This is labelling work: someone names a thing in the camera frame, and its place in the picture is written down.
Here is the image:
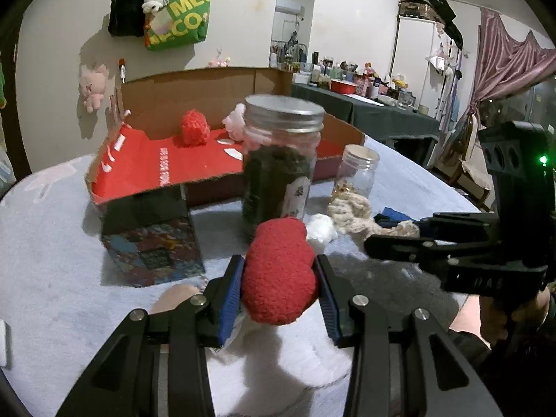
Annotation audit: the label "red plush heart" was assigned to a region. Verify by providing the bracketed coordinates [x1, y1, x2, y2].
[241, 217, 320, 326]

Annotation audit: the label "person's right forearm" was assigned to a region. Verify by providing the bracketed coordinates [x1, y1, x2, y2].
[447, 297, 556, 404]

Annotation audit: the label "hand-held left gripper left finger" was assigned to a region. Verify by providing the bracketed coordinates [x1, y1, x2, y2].
[54, 254, 246, 417]

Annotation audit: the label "blue cloth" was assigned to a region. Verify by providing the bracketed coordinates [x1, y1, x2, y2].
[374, 207, 411, 227]

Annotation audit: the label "pink pig plush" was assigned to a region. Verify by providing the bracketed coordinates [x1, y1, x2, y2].
[78, 64, 109, 113]

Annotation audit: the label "table with dark green cloth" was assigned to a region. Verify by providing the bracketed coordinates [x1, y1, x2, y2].
[291, 82, 441, 144]

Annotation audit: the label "row of cosmetic bottles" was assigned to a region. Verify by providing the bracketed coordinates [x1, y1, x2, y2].
[269, 46, 418, 107]

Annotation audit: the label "colourful patterned box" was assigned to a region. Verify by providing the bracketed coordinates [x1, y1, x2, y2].
[101, 185, 206, 288]

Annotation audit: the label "chair with beige cushion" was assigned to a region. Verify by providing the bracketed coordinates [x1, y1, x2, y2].
[439, 117, 496, 209]

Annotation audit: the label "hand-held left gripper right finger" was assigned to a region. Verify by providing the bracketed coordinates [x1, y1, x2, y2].
[315, 253, 505, 417]

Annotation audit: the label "cardboard box with red lining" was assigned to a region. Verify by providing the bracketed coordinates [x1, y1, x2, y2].
[84, 67, 366, 207]

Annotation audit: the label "white cloth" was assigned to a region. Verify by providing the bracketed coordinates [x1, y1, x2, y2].
[306, 214, 340, 253]

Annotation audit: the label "red basin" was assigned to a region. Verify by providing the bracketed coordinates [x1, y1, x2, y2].
[330, 79, 360, 95]

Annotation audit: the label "green tote bag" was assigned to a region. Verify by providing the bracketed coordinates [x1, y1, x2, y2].
[143, 0, 213, 51]

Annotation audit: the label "beige knotted rope toy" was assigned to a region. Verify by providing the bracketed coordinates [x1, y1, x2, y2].
[327, 193, 420, 237]

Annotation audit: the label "pink curtain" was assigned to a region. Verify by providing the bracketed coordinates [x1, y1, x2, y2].
[456, 6, 556, 126]

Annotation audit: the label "large glass jar of tea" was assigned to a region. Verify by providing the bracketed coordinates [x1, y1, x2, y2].
[241, 94, 326, 244]

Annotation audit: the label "black clothing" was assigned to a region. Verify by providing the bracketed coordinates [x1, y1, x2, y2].
[419, 0, 463, 48]

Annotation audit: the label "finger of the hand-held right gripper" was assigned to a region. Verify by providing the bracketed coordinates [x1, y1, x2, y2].
[364, 234, 462, 271]
[418, 211, 500, 245]

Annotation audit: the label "patterned suitcase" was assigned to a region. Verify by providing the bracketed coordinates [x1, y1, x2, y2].
[399, 0, 444, 18]

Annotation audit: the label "person's right hand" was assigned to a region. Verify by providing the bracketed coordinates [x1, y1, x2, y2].
[480, 289, 552, 348]

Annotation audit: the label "white plush toy in box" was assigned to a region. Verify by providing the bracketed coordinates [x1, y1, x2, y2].
[222, 103, 248, 142]

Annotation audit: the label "small glass jar gold pieces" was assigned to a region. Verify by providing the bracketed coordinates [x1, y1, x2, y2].
[332, 145, 381, 203]

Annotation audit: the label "black bag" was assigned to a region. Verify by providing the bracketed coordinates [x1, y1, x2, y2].
[108, 0, 155, 38]

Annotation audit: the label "red knitted plush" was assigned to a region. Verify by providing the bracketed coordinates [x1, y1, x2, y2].
[180, 110, 211, 146]

